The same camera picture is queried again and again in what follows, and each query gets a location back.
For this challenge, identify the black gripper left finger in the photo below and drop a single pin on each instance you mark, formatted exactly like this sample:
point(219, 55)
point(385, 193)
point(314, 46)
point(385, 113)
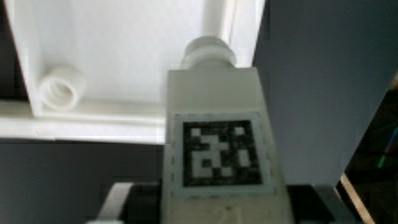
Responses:
point(132, 204)

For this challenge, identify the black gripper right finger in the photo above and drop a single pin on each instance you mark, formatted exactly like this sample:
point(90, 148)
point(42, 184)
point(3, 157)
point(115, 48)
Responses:
point(319, 206)

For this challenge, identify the white square tabletop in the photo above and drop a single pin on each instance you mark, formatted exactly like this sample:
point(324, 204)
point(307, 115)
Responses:
point(120, 38)

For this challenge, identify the white obstacle fence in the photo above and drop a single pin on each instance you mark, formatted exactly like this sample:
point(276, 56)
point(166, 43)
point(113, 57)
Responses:
point(26, 127)

